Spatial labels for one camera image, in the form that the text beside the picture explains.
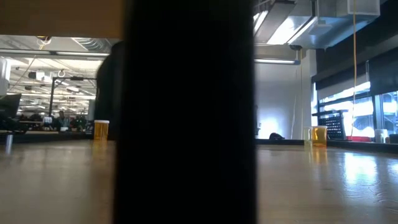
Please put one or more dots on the black background robot arm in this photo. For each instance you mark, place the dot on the black background robot arm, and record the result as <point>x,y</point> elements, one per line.
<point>81,123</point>

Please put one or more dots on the black shelf divider panel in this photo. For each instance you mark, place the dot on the black shelf divider panel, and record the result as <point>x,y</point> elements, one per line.
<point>186,112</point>

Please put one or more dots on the wooden shelf board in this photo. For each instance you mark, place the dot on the wooden shelf board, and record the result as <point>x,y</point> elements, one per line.
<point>59,18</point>

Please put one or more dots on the black background stand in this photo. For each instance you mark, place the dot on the black background stand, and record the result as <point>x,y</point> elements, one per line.
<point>256,121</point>

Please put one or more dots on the black dome-shaped object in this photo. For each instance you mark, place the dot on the black dome-shaped object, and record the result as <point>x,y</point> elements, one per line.
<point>276,136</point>

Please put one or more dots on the fluorescent light tube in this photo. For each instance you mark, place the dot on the fluorescent light tube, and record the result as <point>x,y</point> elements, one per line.
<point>275,61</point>

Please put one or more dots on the black perforated crate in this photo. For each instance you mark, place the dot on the black perforated crate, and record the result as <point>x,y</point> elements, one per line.
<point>335,127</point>

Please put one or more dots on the long ceiling light strip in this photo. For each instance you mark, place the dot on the long ceiling light strip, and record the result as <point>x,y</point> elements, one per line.
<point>62,53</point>

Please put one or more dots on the red flat box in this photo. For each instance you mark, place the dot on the red flat box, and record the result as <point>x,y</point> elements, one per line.
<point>359,139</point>

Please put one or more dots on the white cup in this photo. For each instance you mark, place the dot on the white cup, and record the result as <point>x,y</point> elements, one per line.
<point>381,136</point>

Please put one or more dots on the black computer monitor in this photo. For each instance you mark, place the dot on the black computer monitor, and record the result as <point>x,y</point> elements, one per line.
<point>9,105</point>

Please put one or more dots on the black container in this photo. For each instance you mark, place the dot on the black container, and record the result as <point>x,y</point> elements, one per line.
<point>394,138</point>

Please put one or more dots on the black background gantry frame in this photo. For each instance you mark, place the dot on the black background gantry frame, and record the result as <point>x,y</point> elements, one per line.
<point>51,99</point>

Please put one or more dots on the black aluminium table frame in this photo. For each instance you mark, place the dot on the black aluminium table frame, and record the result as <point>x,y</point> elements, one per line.
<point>357,145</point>

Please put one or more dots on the small grey metal post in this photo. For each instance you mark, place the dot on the small grey metal post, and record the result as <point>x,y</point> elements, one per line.
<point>9,143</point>

